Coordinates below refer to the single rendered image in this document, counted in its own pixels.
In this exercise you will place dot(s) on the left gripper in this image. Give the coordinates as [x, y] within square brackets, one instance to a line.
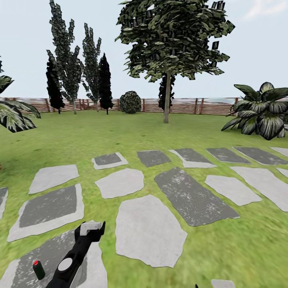
[92, 236]

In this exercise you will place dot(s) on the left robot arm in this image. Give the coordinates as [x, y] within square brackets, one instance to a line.
[69, 270]

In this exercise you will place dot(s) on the pesticide atomizer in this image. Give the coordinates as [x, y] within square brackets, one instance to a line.
[38, 269]

